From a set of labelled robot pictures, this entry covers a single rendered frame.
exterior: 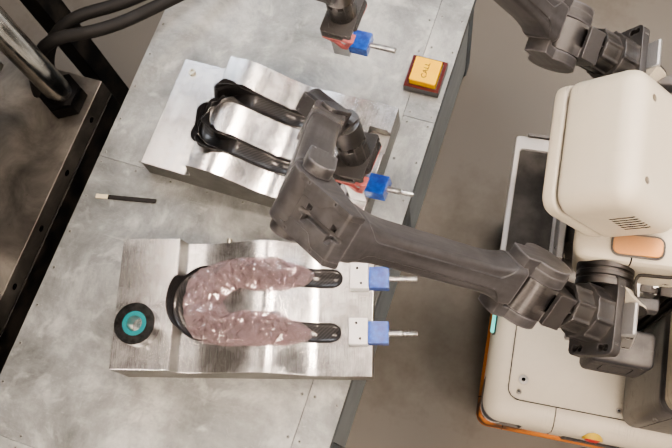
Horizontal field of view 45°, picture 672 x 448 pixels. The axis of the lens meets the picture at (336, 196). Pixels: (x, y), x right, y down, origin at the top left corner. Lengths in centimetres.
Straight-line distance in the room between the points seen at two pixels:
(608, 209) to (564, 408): 109
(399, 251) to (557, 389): 122
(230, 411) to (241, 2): 94
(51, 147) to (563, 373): 137
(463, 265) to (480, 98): 166
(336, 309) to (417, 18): 71
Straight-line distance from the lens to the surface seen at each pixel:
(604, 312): 126
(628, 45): 142
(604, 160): 117
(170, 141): 181
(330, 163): 104
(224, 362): 162
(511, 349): 219
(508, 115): 270
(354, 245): 99
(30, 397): 183
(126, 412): 175
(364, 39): 173
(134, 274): 168
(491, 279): 114
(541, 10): 130
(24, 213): 196
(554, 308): 122
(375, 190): 160
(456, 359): 246
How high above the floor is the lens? 244
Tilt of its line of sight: 69 degrees down
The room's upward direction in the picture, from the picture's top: 18 degrees counter-clockwise
